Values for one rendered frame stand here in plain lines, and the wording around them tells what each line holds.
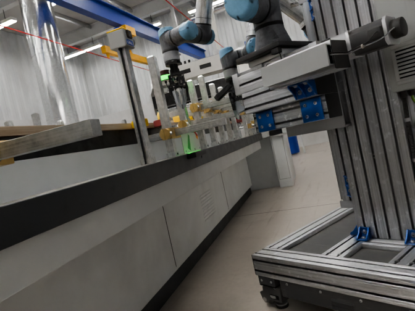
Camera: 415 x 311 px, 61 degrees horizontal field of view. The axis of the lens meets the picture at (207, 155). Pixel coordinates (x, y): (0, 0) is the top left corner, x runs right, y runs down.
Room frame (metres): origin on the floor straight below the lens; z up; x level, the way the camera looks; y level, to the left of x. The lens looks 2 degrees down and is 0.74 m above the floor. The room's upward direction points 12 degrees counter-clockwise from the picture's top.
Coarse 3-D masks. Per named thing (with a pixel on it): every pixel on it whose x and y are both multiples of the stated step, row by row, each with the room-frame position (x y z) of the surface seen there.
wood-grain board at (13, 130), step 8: (0, 128) 0.98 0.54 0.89; (8, 128) 1.01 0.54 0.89; (16, 128) 1.04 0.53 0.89; (24, 128) 1.07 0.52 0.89; (32, 128) 1.10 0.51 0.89; (40, 128) 1.13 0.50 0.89; (48, 128) 1.16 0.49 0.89; (104, 128) 1.48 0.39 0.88; (112, 128) 1.54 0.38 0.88; (120, 128) 1.60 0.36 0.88; (128, 128) 1.67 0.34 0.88; (0, 136) 0.99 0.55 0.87
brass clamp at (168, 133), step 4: (168, 128) 1.59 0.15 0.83; (172, 128) 1.61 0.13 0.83; (176, 128) 1.66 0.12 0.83; (160, 132) 1.58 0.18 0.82; (164, 132) 1.58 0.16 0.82; (168, 132) 1.57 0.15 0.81; (172, 132) 1.60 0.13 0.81; (160, 136) 1.58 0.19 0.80; (164, 136) 1.58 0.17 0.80; (168, 136) 1.57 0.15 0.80; (172, 136) 1.59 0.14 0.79; (176, 136) 1.64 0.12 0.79; (180, 136) 1.69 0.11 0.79
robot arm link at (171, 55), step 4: (168, 52) 1.58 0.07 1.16; (172, 52) 1.58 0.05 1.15; (176, 52) 1.59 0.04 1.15; (164, 56) 1.59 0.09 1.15; (168, 56) 1.58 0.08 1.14; (172, 56) 1.58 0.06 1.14; (176, 56) 1.58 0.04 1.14; (164, 60) 1.59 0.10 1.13; (168, 60) 1.58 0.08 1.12; (172, 60) 1.58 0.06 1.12
